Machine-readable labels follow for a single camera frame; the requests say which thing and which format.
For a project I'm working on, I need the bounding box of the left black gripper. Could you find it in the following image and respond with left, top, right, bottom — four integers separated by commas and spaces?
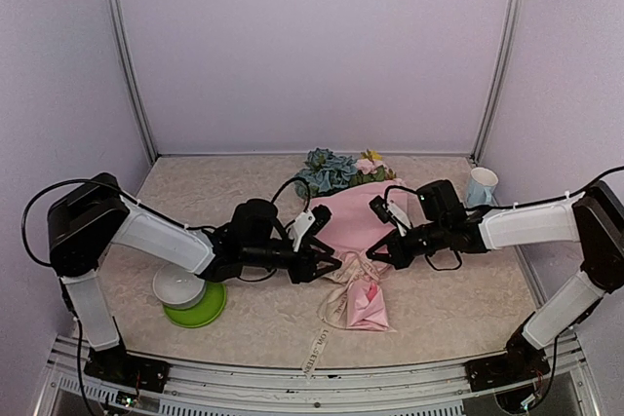
243, 238, 342, 284

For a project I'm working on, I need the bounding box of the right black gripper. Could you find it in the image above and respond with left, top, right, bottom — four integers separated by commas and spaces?
367, 217, 449, 269

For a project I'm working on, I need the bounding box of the pink wrapping paper sheet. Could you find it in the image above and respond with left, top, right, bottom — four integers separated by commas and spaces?
306, 179, 410, 332

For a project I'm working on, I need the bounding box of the beige printed ribbon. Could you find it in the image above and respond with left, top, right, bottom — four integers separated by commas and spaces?
301, 250, 394, 379

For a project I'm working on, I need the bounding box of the pale pink fake flower stem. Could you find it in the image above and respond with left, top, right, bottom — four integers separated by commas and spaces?
355, 152, 396, 182

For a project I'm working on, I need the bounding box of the blue fake flower bunch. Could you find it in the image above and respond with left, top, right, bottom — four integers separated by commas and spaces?
294, 148, 358, 199

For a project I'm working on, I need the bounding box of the yellow fake flower stem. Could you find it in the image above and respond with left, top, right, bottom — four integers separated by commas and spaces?
362, 149, 382, 161

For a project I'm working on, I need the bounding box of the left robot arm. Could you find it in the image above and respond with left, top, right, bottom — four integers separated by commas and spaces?
46, 172, 342, 382

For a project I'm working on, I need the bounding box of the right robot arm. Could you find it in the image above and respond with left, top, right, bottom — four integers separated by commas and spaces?
367, 179, 623, 381

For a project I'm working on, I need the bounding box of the green plastic plate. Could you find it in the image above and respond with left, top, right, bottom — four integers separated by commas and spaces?
163, 283, 227, 328

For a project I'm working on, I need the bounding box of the light blue mug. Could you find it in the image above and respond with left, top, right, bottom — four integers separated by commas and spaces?
465, 168, 499, 208

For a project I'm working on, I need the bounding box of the white ceramic bowl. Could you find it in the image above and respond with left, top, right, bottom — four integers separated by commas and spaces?
152, 264, 206, 310

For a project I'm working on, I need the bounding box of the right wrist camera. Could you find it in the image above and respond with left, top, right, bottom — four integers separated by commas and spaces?
369, 196, 412, 237

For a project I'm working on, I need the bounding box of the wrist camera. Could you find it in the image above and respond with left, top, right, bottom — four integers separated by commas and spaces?
286, 205, 332, 252
369, 196, 412, 237

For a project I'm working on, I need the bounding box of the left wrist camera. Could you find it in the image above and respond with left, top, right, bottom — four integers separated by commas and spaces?
286, 205, 332, 252

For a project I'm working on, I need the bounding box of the front aluminium rail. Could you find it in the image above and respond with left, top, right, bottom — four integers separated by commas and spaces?
26, 334, 605, 415

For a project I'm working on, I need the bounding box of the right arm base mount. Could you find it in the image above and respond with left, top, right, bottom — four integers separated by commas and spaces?
465, 352, 551, 392

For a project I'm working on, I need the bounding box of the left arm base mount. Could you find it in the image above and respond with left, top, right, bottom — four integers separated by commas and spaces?
84, 352, 170, 394

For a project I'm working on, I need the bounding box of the right aluminium frame post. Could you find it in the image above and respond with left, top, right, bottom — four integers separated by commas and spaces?
470, 0, 523, 165

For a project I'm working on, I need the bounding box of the aluminium frame post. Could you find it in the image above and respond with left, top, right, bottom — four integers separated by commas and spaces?
106, 0, 160, 166
470, 0, 523, 165

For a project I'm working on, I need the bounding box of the left aluminium frame post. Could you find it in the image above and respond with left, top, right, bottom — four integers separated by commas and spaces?
106, 0, 160, 166

